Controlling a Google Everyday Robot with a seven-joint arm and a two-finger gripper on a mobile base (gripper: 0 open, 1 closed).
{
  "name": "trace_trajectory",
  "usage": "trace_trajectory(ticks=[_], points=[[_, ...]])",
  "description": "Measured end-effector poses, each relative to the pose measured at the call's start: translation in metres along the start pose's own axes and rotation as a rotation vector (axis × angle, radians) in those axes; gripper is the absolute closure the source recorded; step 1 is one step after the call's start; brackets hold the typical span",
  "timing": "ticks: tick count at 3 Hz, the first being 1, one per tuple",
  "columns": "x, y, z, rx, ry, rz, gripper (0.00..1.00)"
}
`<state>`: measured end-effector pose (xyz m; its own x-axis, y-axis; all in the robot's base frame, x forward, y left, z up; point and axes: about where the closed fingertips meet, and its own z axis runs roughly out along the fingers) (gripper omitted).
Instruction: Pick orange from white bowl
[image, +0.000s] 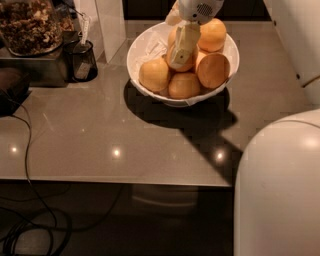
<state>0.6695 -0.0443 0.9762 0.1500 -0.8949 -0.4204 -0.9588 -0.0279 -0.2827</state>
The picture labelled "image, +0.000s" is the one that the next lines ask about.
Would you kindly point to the glass jar of nuts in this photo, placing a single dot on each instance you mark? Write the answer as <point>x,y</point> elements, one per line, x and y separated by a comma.
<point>29,27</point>

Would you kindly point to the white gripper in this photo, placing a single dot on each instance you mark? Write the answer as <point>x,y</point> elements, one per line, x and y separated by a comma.
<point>197,10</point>

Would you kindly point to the white paper bag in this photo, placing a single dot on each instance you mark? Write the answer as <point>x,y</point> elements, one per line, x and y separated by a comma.
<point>107,26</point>

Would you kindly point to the white ceramic bowl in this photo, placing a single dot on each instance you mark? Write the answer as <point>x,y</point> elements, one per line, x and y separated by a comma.
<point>211,66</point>

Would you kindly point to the dark brown box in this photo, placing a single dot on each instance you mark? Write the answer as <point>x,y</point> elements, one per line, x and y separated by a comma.
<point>14,89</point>

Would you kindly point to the white spatula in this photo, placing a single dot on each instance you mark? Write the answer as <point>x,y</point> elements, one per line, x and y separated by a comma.
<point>84,31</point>

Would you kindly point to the small middle orange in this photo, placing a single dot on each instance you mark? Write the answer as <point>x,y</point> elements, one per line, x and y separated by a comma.
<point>201,54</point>

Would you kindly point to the steel box appliance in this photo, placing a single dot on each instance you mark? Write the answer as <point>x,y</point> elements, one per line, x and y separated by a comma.
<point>49,70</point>

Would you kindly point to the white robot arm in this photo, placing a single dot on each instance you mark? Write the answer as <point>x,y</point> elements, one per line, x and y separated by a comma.
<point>277,187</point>

